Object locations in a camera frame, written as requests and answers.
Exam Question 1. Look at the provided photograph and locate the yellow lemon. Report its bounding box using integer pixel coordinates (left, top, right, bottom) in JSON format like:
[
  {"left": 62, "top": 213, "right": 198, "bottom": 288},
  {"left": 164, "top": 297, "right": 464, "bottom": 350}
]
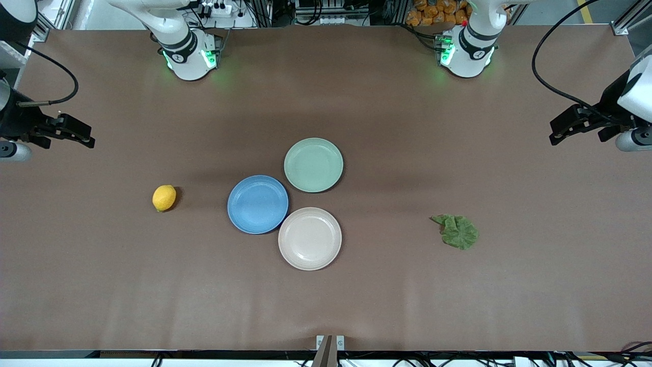
[{"left": 152, "top": 185, "right": 177, "bottom": 213}]

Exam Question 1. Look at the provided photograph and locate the green lettuce leaf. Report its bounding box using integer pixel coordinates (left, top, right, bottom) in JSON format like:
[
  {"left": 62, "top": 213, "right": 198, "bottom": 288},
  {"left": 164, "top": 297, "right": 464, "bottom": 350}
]
[{"left": 430, "top": 214, "right": 479, "bottom": 251}]

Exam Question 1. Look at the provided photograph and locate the orange mesh bag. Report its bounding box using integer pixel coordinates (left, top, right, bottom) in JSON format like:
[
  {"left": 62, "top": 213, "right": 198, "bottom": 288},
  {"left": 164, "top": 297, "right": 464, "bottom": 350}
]
[{"left": 406, "top": 0, "right": 472, "bottom": 27}]

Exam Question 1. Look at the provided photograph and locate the white power strip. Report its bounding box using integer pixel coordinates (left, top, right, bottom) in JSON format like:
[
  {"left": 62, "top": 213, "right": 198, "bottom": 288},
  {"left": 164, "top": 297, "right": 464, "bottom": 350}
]
[{"left": 201, "top": 0, "right": 240, "bottom": 17}]

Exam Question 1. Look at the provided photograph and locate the blue plate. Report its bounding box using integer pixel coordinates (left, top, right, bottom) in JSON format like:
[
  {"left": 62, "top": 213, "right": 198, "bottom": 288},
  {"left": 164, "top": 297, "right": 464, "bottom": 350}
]
[{"left": 227, "top": 175, "right": 289, "bottom": 235}]

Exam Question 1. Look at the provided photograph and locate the green plate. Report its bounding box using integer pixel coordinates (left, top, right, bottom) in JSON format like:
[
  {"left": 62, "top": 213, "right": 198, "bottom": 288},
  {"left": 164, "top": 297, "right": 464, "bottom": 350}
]
[{"left": 284, "top": 138, "right": 344, "bottom": 194}]

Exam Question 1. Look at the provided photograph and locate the beige plate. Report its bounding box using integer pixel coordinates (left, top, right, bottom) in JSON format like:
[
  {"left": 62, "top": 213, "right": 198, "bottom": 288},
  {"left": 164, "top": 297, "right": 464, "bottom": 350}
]
[{"left": 278, "top": 207, "right": 343, "bottom": 271}]

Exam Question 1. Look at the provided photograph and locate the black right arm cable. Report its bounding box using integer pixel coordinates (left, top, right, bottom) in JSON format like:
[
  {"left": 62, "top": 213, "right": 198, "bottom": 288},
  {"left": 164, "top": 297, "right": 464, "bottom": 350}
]
[{"left": 14, "top": 40, "right": 79, "bottom": 107}]

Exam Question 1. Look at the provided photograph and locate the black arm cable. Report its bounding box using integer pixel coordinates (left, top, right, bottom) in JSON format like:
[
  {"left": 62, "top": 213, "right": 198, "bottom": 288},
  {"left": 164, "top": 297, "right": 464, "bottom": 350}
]
[
  {"left": 532, "top": 0, "right": 619, "bottom": 123},
  {"left": 14, "top": 40, "right": 79, "bottom": 107}
]

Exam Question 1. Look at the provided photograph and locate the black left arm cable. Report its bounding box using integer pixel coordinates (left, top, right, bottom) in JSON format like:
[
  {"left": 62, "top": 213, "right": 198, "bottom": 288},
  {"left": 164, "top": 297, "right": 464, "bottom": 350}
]
[{"left": 532, "top": 0, "right": 619, "bottom": 123}]

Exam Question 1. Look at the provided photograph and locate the aluminium frame profile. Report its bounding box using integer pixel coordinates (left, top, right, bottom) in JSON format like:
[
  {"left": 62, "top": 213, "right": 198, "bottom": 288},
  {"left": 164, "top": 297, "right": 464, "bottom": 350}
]
[{"left": 611, "top": 0, "right": 652, "bottom": 36}]

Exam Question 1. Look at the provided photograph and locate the metal camera pole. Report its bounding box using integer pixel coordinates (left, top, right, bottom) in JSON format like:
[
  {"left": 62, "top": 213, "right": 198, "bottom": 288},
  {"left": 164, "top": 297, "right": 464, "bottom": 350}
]
[{"left": 312, "top": 335, "right": 338, "bottom": 367}]

